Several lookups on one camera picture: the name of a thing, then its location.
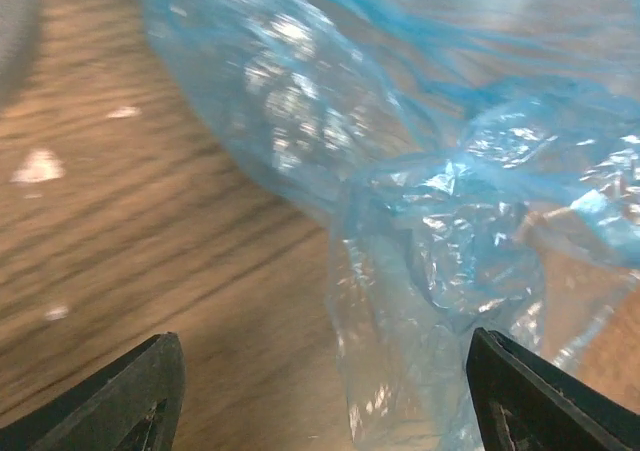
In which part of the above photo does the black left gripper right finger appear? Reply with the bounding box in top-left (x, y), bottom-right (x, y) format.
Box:
top-left (466, 328), bottom-right (639, 451)

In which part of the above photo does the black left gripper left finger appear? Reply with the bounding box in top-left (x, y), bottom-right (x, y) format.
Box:
top-left (1, 333), bottom-right (185, 450)

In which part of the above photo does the blue translucent plastic trash bag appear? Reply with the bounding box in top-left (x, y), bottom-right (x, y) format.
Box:
top-left (140, 0), bottom-right (639, 450)

